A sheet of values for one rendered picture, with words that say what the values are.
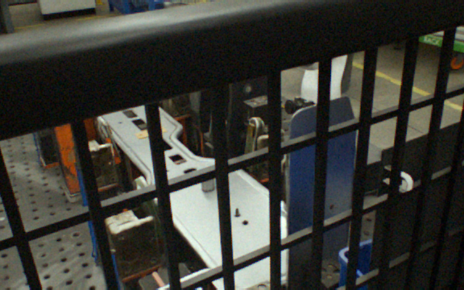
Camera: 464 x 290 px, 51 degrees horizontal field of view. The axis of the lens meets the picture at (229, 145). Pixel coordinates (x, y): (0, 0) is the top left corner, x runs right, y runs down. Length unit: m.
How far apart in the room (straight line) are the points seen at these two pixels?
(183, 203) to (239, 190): 0.13
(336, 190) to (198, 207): 0.40
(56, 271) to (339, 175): 0.93
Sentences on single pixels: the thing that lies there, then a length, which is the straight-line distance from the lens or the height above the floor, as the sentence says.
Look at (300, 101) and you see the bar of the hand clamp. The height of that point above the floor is 1.21.
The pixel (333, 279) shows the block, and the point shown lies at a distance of 0.75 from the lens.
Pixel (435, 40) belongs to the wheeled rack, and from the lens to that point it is 5.08.
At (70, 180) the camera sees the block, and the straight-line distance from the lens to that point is 1.69.
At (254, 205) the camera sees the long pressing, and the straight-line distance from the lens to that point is 1.03.
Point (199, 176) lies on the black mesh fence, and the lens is 0.19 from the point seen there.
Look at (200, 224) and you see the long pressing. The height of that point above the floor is 1.00.
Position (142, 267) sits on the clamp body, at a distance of 1.00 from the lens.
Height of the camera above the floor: 1.58
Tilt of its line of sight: 27 degrees down
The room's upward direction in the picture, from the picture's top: 3 degrees counter-clockwise
